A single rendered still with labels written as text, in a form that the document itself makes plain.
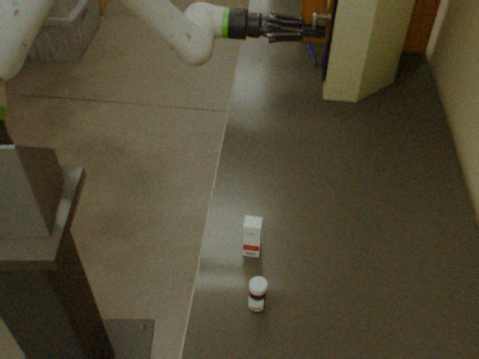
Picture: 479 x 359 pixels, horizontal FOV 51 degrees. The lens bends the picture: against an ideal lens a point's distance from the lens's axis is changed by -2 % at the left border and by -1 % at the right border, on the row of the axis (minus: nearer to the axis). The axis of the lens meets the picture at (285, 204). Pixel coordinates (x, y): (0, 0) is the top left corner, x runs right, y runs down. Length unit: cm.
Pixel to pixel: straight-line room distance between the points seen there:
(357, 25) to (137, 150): 172
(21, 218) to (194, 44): 65
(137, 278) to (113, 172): 71
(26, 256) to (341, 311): 72
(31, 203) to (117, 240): 130
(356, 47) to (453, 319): 85
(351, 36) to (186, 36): 48
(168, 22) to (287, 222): 63
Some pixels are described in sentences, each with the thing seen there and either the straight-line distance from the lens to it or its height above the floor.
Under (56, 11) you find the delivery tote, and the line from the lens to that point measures 361.
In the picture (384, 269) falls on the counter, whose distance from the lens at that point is 123.
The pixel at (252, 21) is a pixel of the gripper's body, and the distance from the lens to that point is 161.
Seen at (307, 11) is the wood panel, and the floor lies 106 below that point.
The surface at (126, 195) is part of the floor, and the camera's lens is 270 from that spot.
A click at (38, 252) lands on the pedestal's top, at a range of 129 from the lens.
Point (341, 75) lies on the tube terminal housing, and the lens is 165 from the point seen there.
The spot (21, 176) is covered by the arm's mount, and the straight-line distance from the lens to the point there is 118.
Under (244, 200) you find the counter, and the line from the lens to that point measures 132.
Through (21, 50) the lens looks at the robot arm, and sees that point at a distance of 112.
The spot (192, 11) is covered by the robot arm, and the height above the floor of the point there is 119.
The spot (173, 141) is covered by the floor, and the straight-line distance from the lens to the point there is 298.
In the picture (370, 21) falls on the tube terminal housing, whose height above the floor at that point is 122.
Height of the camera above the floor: 189
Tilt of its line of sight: 46 degrees down
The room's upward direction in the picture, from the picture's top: 6 degrees clockwise
